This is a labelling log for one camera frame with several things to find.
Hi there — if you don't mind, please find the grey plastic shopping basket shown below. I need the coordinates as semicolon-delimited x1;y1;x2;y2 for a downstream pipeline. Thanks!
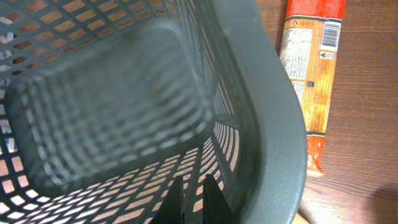
1;0;307;223

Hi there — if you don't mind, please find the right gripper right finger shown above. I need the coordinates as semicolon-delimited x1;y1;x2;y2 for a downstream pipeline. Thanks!
203;174;236;224

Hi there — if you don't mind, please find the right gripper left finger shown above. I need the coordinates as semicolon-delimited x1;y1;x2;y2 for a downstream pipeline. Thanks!
150;175;185;224

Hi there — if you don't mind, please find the red orange pasta packet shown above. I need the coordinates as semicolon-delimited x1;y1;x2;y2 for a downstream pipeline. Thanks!
279;0;346;177

